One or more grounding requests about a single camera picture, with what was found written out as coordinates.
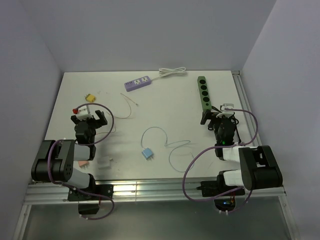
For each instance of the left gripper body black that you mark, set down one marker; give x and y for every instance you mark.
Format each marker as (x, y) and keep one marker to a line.
(92, 137)

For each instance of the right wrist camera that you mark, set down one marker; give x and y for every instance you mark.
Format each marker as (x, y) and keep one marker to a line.
(226, 110)

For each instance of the green power strip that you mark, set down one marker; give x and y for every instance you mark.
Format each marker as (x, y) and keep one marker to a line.
(204, 93)

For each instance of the purple power strip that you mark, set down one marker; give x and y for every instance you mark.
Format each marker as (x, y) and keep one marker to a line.
(137, 83)

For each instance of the pink plug adapter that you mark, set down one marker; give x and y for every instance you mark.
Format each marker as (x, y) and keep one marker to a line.
(83, 164)

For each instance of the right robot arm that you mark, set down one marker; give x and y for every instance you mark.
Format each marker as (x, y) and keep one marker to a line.
(258, 166)

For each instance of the aluminium side rail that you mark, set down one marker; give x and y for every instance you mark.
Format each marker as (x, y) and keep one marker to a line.
(250, 123)

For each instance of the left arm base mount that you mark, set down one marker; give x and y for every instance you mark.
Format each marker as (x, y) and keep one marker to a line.
(90, 204)

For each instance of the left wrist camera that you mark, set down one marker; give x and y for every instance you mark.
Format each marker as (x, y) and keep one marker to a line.
(82, 113)

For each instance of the blue USB charger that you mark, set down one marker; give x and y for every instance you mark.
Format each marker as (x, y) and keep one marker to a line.
(147, 153)

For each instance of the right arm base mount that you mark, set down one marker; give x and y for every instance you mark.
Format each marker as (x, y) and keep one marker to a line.
(214, 187)

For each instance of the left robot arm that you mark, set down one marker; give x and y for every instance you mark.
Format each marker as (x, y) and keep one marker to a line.
(54, 162)

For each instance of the yellow plug adapter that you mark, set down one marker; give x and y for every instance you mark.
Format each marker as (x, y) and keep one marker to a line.
(90, 98)

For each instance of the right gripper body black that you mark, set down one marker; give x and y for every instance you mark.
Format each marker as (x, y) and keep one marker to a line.
(223, 118)

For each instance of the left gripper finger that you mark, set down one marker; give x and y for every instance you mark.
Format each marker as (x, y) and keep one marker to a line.
(74, 119)
(101, 120)

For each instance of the aluminium front rail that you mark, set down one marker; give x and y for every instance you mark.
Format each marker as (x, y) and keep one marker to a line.
(154, 190)

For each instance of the white plug adapter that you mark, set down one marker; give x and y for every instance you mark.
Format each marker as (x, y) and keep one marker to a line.
(104, 163)

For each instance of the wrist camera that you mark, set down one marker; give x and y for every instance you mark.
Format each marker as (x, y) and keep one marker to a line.
(226, 110)
(82, 113)

